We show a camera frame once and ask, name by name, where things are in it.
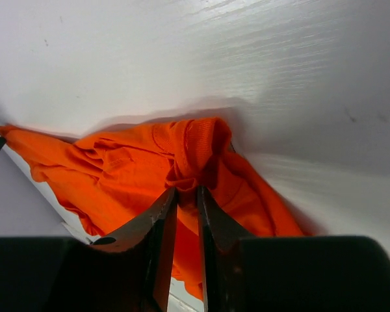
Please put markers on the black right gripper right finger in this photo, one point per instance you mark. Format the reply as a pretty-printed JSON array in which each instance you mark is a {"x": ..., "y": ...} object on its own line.
[{"x": 243, "y": 272}]

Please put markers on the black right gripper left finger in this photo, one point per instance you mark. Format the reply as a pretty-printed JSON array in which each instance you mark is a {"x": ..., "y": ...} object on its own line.
[{"x": 127, "y": 270}]

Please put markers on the orange t shirt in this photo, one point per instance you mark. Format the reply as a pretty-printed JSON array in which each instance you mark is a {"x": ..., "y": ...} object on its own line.
[{"x": 109, "y": 178}]

